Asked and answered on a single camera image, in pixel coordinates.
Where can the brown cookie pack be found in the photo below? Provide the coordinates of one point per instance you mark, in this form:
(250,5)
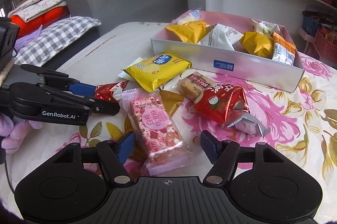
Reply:
(193,85)

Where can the pink nougat snack pack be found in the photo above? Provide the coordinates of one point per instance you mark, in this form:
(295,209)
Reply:
(178,159)

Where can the left hand purple glove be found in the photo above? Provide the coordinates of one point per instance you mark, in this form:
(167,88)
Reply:
(14,132)

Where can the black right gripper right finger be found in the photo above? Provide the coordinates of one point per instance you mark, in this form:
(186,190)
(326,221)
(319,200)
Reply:
(225,157)

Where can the long yellow snack pack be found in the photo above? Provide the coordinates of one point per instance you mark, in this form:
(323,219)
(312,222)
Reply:
(190,32)

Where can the pink step stool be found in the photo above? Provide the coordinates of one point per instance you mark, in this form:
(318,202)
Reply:
(308,39)

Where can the white triangular snack pack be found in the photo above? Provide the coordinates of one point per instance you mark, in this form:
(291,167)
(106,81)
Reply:
(221,37)

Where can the orange cushion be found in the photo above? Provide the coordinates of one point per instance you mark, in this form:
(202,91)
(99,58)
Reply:
(43,20)

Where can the clear rice cracker pack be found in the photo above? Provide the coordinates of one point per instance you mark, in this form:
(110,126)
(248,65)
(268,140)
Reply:
(193,15)

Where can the folded floral blanket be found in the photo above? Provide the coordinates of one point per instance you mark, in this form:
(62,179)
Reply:
(31,9)

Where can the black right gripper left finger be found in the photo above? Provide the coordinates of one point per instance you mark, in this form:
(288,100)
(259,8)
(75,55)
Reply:
(110,157)

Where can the pink plastic basket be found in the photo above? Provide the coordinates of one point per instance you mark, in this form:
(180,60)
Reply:
(325,48)

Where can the red silver snack pack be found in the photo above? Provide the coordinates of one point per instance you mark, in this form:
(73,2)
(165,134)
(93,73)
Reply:
(226,105)

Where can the blue storage box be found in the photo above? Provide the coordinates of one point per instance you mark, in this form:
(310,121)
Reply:
(311,24)

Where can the pink cardboard box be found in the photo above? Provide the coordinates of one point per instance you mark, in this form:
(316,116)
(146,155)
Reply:
(238,63)

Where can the grey checked pillow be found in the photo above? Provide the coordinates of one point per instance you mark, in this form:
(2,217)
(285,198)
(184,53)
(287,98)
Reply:
(54,39)

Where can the white nut snack pack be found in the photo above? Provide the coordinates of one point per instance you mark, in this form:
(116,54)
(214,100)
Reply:
(266,28)

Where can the yellow biscuit pack blue logo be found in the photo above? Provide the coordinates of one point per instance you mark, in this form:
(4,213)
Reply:
(154,72)

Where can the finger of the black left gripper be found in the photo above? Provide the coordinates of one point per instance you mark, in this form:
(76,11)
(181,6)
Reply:
(79,88)
(33,100)

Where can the orange white snack pack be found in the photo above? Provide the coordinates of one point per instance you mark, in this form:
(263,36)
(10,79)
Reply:
(284,52)

